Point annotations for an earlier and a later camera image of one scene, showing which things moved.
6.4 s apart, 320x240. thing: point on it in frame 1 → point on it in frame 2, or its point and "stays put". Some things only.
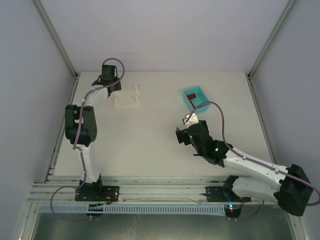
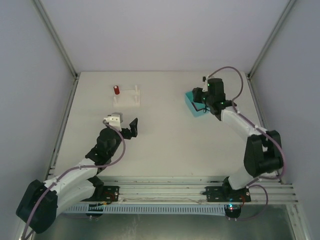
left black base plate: (97, 193) stays put
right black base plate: (215, 194) stays put
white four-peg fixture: (127, 99) stays put
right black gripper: (183, 136) → (197, 95)
